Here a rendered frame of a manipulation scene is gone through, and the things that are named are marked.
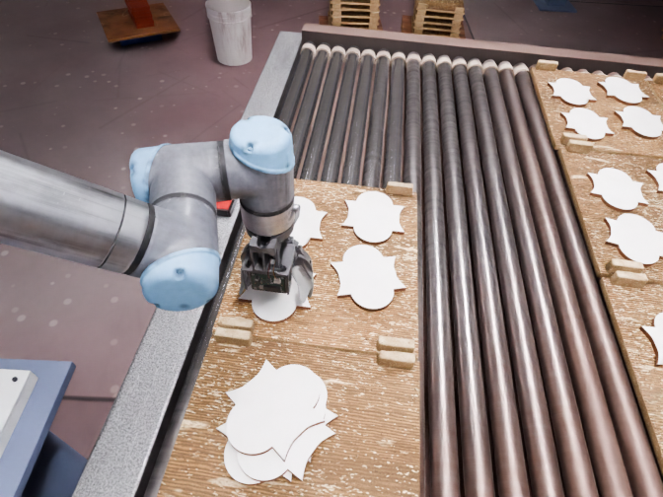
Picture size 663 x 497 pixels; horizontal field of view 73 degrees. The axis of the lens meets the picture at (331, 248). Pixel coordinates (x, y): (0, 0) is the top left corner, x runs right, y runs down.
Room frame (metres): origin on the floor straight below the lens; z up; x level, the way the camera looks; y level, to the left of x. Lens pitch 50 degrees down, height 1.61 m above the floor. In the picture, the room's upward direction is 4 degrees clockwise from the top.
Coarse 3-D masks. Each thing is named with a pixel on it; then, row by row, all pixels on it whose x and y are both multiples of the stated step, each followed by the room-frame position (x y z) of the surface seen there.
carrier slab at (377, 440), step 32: (224, 352) 0.34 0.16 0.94; (256, 352) 0.34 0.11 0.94; (288, 352) 0.34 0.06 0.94; (320, 352) 0.35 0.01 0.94; (352, 352) 0.35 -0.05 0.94; (224, 384) 0.28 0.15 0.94; (352, 384) 0.30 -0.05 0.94; (384, 384) 0.30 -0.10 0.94; (416, 384) 0.30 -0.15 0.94; (192, 416) 0.23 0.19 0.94; (224, 416) 0.23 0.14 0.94; (352, 416) 0.25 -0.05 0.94; (384, 416) 0.25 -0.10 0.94; (416, 416) 0.25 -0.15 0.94; (192, 448) 0.19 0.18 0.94; (224, 448) 0.19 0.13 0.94; (320, 448) 0.20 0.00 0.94; (352, 448) 0.20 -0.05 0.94; (384, 448) 0.20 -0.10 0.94; (416, 448) 0.21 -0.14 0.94; (192, 480) 0.14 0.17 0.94; (224, 480) 0.15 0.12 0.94; (320, 480) 0.15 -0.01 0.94; (352, 480) 0.16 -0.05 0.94; (384, 480) 0.16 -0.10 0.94; (416, 480) 0.16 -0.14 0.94
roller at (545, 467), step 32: (480, 64) 1.41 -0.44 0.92; (480, 96) 1.22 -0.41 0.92; (480, 128) 1.06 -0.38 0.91; (512, 256) 0.60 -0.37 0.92; (512, 288) 0.52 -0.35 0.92; (512, 320) 0.45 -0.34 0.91; (512, 352) 0.39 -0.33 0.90; (544, 416) 0.27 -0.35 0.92; (544, 448) 0.22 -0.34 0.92; (544, 480) 0.18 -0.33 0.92
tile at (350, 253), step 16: (352, 256) 0.55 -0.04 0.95; (368, 256) 0.55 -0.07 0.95; (336, 272) 0.51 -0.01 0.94; (352, 272) 0.51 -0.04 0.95; (368, 272) 0.51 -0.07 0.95; (384, 272) 0.52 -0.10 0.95; (352, 288) 0.47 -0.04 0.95; (368, 288) 0.48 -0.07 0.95; (384, 288) 0.48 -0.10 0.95; (400, 288) 0.48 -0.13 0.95; (368, 304) 0.44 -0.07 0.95; (384, 304) 0.44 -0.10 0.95
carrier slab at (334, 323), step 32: (320, 192) 0.73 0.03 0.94; (352, 192) 0.74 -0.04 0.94; (384, 192) 0.75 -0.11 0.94; (416, 224) 0.66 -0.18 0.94; (320, 256) 0.55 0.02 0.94; (384, 256) 0.56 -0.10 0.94; (416, 256) 0.57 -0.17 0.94; (320, 288) 0.48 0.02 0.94; (416, 288) 0.49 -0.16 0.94; (256, 320) 0.40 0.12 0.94; (288, 320) 0.40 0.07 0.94; (320, 320) 0.41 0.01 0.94; (352, 320) 0.41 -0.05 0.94; (384, 320) 0.42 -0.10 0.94; (416, 320) 0.42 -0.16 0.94; (416, 352) 0.36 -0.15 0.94
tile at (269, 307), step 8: (248, 288) 0.46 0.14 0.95; (296, 288) 0.47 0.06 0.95; (248, 296) 0.44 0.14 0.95; (256, 296) 0.44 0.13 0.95; (264, 296) 0.44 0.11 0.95; (272, 296) 0.44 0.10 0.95; (280, 296) 0.45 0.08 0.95; (288, 296) 0.45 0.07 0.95; (296, 296) 0.45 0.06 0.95; (256, 304) 0.43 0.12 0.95; (264, 304) 0.43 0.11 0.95; (272, 304) 0.43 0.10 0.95; (280, 304) 0.43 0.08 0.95; (288, 304) 0.43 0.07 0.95; (296, 304) 0.43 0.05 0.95; (304, 304) 0.43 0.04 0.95; (256, 312) 0.41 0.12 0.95; (264, 312) 0.41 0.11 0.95; (272, 312) 0.41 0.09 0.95; (280, 312) 0.41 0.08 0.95; (288, 312) 0.41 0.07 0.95; (264, 320) 0.40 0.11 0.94; (272, 320) 0.39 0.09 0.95; (280, 320) 0.40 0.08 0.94
